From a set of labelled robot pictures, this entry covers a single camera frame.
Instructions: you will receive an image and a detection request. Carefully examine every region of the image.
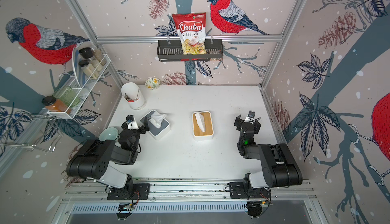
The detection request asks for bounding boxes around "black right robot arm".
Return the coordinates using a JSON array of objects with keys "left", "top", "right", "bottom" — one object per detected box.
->
[{"left": 234, "top": 111, "right": 303, "bottom": 190}]

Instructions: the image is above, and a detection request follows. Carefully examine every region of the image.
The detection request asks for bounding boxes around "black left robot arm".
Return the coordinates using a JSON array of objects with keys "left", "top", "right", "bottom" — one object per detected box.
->
[{"left": 66, "top": 114, "right": 150, "bottom": 193}]

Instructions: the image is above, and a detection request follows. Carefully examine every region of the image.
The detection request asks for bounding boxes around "light green bowl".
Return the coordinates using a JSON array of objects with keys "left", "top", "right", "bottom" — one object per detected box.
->
[{"left": 99, "top": 127, "right": 119, "bottom": 141}]

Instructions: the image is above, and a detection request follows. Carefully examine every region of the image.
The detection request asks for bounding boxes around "white utensil holder cup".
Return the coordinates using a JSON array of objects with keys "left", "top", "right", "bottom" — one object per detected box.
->
[{"left": 121, "top": 82, "right": 146, "bottom": 110}]

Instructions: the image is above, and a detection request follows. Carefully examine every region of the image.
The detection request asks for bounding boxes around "floral patterned small bowl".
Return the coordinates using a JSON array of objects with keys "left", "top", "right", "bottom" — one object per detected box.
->
[{"left": 144, "top": 78, "right": 160, "bottom": 90}]

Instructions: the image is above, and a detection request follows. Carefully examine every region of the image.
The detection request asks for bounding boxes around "green glass cup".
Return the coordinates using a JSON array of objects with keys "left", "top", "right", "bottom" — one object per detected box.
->
[{"left": 53, "top": 86, "right": 80, "bottom": 107}]

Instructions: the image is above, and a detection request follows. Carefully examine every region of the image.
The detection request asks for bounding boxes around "black lid spice jar front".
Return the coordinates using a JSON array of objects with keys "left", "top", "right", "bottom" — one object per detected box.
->
[{"left": 78, "top": 60, "right": 99, "bottom": 80}]

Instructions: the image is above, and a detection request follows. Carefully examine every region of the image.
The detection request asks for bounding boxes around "black lid spice jar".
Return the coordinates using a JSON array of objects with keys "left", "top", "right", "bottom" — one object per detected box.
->
[
  {"left": 79, "top": 47, "right": 106, "bottom": 72},
  {"left": 78, "top": 60, "right": 99, "bottom": 80}
]

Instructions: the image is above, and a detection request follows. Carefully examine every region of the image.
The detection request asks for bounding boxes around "black lid spice jar rear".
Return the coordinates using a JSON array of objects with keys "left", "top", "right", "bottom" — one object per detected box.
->
[{"left": 79, "top": 47, "right": 106, "bottom": 72}]

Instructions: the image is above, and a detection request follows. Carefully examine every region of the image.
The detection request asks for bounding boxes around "orange sauce jar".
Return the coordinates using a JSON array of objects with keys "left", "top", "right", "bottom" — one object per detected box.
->
[{"left": 41, "top": 96, "right": 72, "bottom": 113}]

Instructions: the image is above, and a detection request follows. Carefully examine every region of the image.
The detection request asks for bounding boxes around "red Chuba chips bag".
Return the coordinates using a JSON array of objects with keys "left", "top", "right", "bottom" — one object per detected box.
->
[{"left": 172, "top": 13, "right": 207, "bottom": 55}]

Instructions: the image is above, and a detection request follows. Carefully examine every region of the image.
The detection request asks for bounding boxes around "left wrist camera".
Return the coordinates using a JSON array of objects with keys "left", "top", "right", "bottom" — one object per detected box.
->
[{"left": 127, "top": 119, "right": 139, "bottom": 130}]

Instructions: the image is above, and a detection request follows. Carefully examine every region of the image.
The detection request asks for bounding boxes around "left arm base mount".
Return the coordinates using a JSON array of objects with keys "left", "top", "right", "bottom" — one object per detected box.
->
[{"left": 107, "top": 181, "right": 150, "bottom": 220}]

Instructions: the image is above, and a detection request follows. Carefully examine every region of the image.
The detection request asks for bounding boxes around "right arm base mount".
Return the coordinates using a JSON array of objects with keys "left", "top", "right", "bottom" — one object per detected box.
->
[{"left": 224, "top": 180, "right": 272, "bottom": 218}]

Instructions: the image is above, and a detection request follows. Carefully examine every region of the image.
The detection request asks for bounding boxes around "white wire wall shelf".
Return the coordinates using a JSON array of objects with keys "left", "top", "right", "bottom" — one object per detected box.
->
[{"left": 48, "top": 49, "right": 111, "bottom": 119}]

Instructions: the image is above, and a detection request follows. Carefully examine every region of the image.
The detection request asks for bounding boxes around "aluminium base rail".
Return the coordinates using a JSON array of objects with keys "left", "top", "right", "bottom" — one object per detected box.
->
[{"left": 53, "top": 178, "right": 327, "bottom": 224}]

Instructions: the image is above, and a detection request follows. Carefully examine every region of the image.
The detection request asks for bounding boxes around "black wire wall basket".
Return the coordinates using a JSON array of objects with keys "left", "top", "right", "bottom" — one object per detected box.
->
[{"left": 157, "top": 39, "right": 223, "bottom": 62}]

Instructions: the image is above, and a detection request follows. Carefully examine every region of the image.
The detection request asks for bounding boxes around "chrome wire wall rack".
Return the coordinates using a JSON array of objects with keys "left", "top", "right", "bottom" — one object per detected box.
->
[{"left": 1, "top": 113, "right": 64, "bottom": 153}]

